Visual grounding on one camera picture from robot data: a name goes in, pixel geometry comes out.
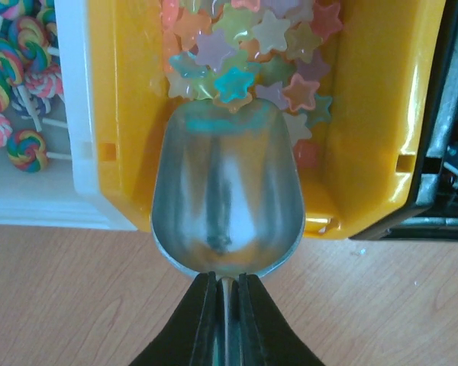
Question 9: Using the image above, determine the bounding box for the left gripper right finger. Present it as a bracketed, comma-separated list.
[237, 274, 323, 365]

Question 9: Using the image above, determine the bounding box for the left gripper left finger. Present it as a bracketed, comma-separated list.
[131, 272, 217, 365]

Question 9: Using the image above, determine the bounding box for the metal scoop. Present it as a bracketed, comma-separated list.
[151, 99, 305, 365]

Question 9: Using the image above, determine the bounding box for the orange candy bin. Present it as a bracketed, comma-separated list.
[88, 1, 445, 239]

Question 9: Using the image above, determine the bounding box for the black candy bin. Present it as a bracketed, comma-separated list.
[355, 1, 458, 241]

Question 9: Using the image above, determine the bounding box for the white candy bin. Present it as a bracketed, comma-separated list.
[0, 1, 134, 231]

